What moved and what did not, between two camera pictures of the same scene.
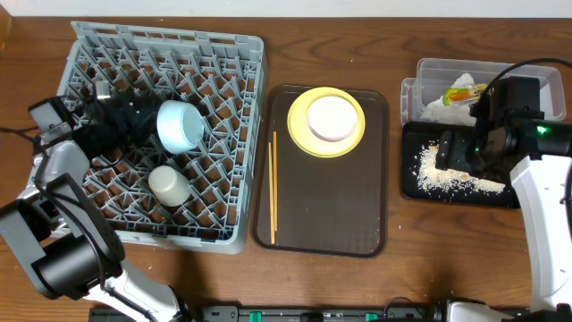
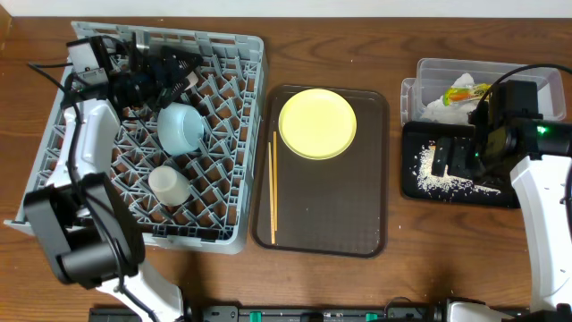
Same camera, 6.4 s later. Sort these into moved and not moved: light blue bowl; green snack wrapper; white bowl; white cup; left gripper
Moved: white bowl; left gripper
Not moved: white cup; green snack wrapper; light blue bowl
